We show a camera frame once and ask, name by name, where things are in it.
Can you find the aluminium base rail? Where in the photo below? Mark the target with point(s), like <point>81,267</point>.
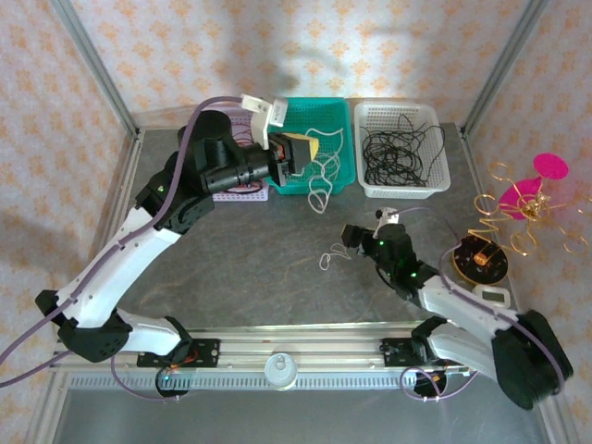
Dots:
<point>300,340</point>

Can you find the aluminium frame post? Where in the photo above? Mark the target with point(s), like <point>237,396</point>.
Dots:
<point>504,69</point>
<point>98,69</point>

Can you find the white digital timer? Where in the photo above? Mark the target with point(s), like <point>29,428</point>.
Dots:
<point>492,296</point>

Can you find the black round disc gold rim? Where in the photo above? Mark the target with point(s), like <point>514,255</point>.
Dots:
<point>481,259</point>

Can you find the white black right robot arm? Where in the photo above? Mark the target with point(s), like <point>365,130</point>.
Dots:
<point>462,305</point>

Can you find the purple plastic basket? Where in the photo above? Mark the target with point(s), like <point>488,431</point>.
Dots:
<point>250,196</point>

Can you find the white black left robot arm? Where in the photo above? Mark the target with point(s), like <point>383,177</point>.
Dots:
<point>115,273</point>

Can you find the round grey knob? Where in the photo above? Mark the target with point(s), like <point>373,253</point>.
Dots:
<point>280,370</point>

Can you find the white plastic basket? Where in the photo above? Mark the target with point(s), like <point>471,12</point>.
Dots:
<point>393,113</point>

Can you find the green plastic basket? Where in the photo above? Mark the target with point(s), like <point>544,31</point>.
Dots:
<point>333,111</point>

